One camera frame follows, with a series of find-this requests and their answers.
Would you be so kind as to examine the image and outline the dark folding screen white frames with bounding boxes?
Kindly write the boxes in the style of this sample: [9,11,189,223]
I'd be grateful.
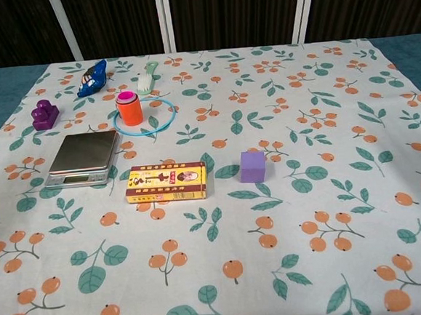
[0,0,421,70]

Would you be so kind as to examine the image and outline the orange cup with pink top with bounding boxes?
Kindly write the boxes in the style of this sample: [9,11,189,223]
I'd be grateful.
[114,90,145,128]

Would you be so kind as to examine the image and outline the purple foam cube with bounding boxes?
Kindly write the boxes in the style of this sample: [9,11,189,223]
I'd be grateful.
[238,150,268,184]

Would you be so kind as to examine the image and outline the floral print tablecloth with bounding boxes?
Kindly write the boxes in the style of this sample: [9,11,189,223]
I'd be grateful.
[0,33,421,315]

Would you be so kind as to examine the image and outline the green cleaning brush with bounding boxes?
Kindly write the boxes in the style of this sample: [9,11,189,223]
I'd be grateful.
[135,60,162,97]

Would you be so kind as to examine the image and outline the silver digital kitchen scale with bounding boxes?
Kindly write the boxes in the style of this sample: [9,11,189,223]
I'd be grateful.
[40,129,125,190]

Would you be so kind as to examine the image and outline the yellow printed box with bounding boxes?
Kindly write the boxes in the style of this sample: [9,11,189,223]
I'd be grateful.
[123,160,210,207]

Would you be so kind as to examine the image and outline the purple toy brick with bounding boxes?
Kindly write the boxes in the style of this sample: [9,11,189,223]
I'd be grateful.
[30,98,63,133]

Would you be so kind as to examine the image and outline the blue thin ring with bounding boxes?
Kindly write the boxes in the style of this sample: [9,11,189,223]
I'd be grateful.
[111,97,180,140]

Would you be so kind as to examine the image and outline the blue snack packet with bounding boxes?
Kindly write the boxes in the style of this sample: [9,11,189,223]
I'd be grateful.
[74,58,111,100]

